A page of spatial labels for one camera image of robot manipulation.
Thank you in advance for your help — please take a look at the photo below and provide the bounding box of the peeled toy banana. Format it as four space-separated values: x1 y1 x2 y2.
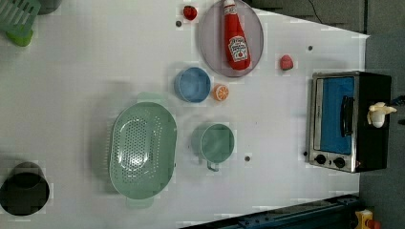
367 102 397 128

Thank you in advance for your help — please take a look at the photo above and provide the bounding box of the black toaster oven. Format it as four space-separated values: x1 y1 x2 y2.
308 72 392 173

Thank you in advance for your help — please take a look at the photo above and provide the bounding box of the red strawberry toy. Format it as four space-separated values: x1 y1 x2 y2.
280 54 293 71

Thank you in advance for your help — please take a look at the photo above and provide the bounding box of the red ketchup bottle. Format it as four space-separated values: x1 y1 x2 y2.
223 0 251 71

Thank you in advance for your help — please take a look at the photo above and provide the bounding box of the orange slice toy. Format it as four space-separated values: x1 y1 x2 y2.
213 84 229 101

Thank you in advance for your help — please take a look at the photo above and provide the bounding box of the grey round plate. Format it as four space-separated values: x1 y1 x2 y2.
199 0 264 77

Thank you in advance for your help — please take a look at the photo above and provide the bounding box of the blue bowl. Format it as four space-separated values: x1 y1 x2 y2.
174 67 211 103

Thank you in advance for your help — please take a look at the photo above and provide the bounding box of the small red tomato toy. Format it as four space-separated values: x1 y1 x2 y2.
182 6 198 21

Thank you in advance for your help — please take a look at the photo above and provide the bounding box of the green colander basket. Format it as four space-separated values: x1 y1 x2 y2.
109 92 177 209

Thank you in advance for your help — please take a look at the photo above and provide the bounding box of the large black cylinder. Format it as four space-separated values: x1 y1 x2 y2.
0 162 50 217

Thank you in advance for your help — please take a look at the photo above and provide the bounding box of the green dish rack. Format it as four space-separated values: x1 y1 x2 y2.
0 0 41 47

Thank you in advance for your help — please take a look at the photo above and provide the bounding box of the green cup with handle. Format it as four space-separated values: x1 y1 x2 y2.
191 123 235 172

